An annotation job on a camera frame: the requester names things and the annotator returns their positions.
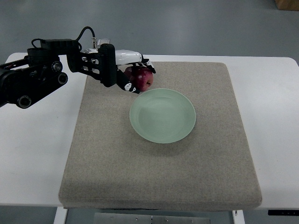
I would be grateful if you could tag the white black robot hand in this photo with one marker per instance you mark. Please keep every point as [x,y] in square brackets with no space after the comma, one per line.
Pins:
[130,58]

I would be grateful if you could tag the red apple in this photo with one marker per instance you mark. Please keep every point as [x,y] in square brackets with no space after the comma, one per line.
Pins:
[140,77]

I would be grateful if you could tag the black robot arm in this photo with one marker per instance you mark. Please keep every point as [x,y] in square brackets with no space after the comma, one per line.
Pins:
[24,82]

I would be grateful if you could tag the pale green plate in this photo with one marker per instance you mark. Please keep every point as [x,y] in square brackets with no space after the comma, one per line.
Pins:
[162,116]

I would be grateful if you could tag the upper clear floor marker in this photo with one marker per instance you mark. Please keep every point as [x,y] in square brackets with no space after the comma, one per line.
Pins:
[103,41]

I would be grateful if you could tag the beige fabric mat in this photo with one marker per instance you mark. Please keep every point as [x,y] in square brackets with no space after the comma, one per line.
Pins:
[110,166]

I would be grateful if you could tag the white left table leg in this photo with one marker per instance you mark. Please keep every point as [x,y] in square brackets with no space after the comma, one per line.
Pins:
[60,216]

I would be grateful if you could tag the white table leg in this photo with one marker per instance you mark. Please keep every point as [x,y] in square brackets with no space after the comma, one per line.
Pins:
[238,217]
[60,216]

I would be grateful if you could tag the cardboard box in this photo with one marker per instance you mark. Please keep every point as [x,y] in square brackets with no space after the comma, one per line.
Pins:
[289,5]

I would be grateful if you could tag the white right table leg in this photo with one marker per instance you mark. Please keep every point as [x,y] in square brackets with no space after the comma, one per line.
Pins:
[238,217]

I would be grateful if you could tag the black table control panel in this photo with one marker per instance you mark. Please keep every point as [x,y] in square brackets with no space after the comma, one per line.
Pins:
[283,212]

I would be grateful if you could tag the metal base plate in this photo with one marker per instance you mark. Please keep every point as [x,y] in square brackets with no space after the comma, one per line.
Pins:
[114,218]

